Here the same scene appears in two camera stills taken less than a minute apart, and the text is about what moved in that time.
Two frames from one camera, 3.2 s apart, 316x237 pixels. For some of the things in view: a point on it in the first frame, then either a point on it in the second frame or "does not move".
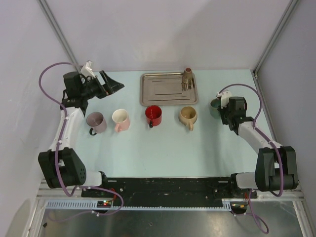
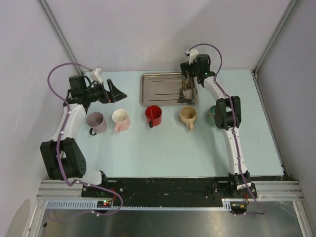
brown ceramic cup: x=187 y=79 does not move
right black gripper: x=221 y=111 -> x=186 y=67
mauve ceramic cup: x=96 y=120 does not move
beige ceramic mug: x=188 y=116 does not move
